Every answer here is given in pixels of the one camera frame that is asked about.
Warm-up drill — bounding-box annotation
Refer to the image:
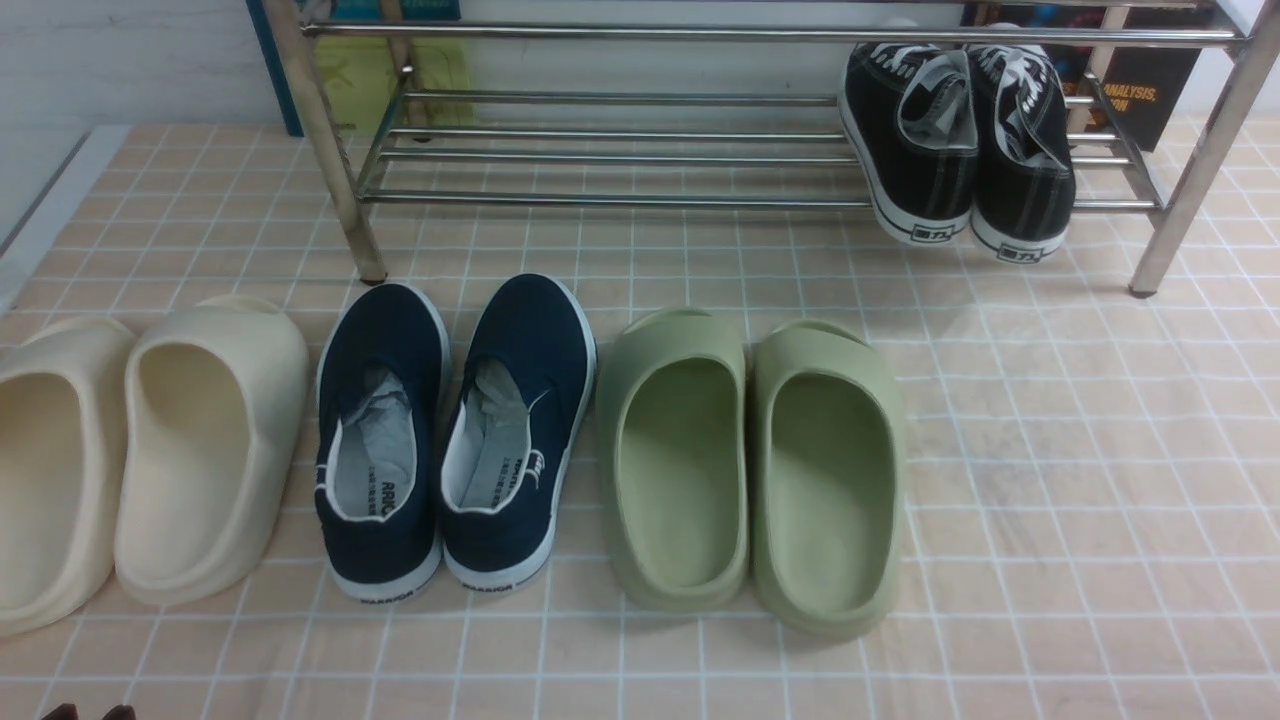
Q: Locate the left green slipper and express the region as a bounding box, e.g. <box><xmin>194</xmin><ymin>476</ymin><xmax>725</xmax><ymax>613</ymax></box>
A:
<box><xmin>595</xmin><ymin>307</ymin><xmax>749</xmax><ymax>614</ymax></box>

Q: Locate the right green slipper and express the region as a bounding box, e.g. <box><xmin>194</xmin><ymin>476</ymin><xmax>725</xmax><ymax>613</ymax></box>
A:
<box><xmin>748</xmin><ymin>319</ymin><xmax>908</xmax><ymax>639</ymax></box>

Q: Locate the blue yellow book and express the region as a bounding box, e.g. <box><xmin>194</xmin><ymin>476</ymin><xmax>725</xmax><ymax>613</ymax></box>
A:
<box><xmin>244</xmin><ymin>1</ymin><xmax>476</xmax><ymax>137</ymax></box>

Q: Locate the navy canvas shoe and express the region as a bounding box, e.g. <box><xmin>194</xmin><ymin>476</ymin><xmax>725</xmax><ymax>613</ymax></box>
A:
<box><xmin>314</xmin><ymin>283</ymin><xmax>452</xmax><ymax>605</ymax></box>
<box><xmin>438</xmin><ymin>274</ymin><xmax>596</xmax><ymax>593</ymax></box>

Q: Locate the left cream slipper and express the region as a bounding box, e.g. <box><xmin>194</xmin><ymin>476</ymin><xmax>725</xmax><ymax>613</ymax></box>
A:
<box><xmin>1</xmin><ymin>316</ymin><xmax>136</xmax><ymax>637</ymax></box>

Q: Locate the black sneaker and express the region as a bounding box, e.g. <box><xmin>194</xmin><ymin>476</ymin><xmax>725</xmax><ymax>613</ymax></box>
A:
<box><xmin>837</xmin><ymin>44</ymin><xmax>979</xmax><ymax>247</ymax></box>
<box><xmin>965</xmin><ymin>44</ymin><xmax>1076</xmax><ymax>265</ymax></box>

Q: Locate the cream slipper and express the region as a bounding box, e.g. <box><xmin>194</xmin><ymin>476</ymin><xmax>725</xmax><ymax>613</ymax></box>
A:
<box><xmin>1</xmin><ymin>316</ymin><xmax>136</xmax><ymax>637</ymax></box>
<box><xmin>114</xmin><ymin>295</ymin><xmax>310</xmax><ymax>606</ymax></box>

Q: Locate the green slipper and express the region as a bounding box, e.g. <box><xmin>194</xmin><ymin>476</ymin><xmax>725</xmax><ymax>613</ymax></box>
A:
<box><xmin>595</xmin><ymin>307</ymin><xmax>749</xmax><ymax>614</ymax></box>
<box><xmin>748</xmin><ymin>319</ymin><xmax>908</xmax><ymax>639</ymax></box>

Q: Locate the right black sneaker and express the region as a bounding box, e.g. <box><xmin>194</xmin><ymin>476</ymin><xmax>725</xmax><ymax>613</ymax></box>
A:
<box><xmin>965</xmin><ymin>44</ymin><xmax>1076</xmax><ymax>265</ymax></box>

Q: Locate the metal shoe rack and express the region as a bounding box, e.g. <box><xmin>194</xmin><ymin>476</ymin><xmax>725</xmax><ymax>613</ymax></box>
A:
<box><xmin>261</xmin><ymin>1</ymin><xmax>1279</xmax><ymax>299</ymax></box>

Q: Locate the left black sneaker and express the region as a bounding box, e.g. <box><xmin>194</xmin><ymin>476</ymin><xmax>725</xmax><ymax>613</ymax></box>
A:
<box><xmin>837</xmin><ymin>44</ymin><xmax>979</xmax><ymax>247</ymax></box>

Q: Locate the black book orange text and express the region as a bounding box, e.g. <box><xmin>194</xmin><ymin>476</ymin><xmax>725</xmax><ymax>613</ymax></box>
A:
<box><xmin>960</xmin><ymin>0</ymin><xmax>1217</xmax><ymax>152</ymax></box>

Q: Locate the right cream slipper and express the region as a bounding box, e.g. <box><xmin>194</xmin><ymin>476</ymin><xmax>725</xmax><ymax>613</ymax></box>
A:
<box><xmin>114</xmin><ymin>295</ymin><xmax>310</xmax><ymax>606</ymax></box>

